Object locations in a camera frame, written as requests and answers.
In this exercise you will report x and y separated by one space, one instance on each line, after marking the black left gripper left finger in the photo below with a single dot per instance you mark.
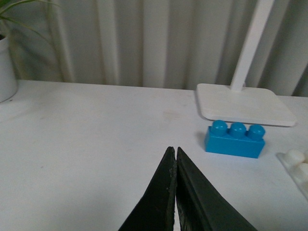
155 210

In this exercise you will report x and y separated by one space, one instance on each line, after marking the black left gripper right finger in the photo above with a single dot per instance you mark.
200 206

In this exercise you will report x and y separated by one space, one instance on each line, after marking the blue three-stud toy block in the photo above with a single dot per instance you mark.
235 139

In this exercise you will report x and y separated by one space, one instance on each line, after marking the white desk lamp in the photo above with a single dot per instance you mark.
238 103

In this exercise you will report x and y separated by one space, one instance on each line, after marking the white plant pot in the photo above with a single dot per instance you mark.
8 82

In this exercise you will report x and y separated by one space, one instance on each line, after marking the green plant leaves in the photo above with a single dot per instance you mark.
28 22

